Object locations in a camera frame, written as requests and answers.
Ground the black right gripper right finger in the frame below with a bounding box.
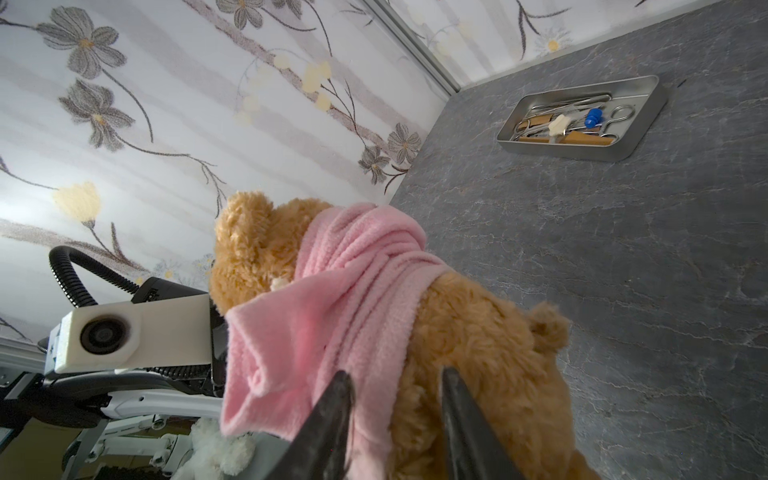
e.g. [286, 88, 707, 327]
[440, 367, 524, 480]

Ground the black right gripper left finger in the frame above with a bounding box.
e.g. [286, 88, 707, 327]
[266, 371, 354, 480]

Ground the brown teddy bear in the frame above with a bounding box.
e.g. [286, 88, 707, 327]
[215, 192, 596, 479]

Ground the pink teddy hoodie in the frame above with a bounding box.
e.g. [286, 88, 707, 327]
[210, 195, 447, 479]

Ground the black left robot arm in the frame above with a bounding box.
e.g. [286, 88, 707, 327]
[1, 246, 228, 479]

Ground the metal instrument tray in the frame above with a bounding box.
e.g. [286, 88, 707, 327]
[496, 75, 668, 163]

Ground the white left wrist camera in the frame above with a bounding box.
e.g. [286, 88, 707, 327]
[44, 294, 212, 375]

